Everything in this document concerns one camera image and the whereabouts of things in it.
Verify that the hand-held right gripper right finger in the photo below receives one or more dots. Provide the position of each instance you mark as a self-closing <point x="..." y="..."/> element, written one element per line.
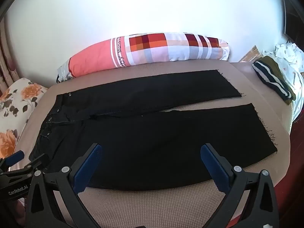
<point x="215" y="169"/>

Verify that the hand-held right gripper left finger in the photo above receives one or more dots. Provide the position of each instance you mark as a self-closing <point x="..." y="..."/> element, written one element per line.
<point x="87" y="169"/>

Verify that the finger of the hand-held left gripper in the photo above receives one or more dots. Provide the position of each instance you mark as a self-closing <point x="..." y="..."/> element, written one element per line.
<point x="35" y="162"/>
<point x="15" y="156"/>

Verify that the black pants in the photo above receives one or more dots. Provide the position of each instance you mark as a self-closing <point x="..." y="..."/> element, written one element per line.
<point x="147" y="142"/>

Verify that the floral orange rose pillow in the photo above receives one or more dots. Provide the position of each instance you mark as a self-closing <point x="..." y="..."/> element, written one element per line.
<point x="16" y="104"/>

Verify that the beige bed mattress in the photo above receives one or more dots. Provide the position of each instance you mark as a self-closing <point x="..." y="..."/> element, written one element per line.
<point x="147" y="209"/>

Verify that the beige patterned curtain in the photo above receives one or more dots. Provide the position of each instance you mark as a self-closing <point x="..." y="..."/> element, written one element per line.
<point x="8" y="64"/>

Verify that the navy white striped garment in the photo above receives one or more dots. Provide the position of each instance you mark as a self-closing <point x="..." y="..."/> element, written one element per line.
<point x="266" y="76"/>

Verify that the olive green garment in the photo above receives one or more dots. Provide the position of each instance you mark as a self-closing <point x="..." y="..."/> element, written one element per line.
<point x="273" y="66"/>

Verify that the brown wooden board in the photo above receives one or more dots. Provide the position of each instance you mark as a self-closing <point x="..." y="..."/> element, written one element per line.
<point x="251" y="54"/>

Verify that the pink plaid long pillow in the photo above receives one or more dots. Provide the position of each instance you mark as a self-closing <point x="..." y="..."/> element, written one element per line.
<point x="147" y="49"/>

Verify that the white printed cloth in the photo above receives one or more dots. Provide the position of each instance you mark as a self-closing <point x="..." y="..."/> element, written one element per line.
<point x="290" y="52"/>

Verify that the dark frame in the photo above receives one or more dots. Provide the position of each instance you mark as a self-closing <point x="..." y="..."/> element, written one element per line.
<point x="294" y="21"/>

